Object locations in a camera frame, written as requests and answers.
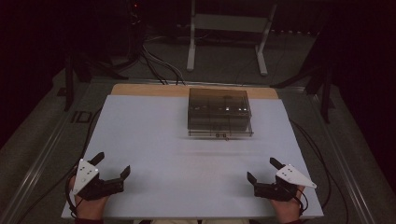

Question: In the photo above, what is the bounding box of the person's right hand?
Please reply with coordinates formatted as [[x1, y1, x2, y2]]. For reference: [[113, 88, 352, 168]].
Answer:
[[269, 184, 306, 224]]

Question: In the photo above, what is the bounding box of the person's left hand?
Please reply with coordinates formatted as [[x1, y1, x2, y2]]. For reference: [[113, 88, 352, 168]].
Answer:
[[68, 175, 109, 221]]

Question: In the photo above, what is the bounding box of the white metal stand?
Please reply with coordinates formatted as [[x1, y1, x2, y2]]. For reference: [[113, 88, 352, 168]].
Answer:
[[186, 0, 278, 77]]

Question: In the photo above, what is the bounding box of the bundle of floor cables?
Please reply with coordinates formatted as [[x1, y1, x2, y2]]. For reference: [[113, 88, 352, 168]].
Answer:
[[139, 34, 188, 87]]

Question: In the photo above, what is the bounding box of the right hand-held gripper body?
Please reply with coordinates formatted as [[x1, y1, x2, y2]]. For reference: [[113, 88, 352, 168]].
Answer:
[[253, 163, 318, 203]]

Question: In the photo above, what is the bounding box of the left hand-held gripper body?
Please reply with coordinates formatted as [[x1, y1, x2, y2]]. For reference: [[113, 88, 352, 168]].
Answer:
[[72, 159, 125, 202]]

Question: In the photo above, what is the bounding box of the smoky clear acrylic drawer box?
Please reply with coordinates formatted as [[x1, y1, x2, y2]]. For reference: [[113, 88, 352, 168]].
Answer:
[[187, 87, 254, 138]]

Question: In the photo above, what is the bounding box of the black cable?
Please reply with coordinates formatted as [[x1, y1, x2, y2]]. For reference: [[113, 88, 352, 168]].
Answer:
[[289, 119, 349, 224]]

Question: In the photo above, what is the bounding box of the dark equipment rack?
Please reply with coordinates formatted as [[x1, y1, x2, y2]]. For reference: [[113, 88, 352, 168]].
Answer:
[[122, 0, 148, 63]]

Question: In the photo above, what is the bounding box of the black tripod stand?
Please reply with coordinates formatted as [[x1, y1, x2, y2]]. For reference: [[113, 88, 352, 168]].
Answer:
[[64, 46, 130, 112], [270, 31, 336, 124]]

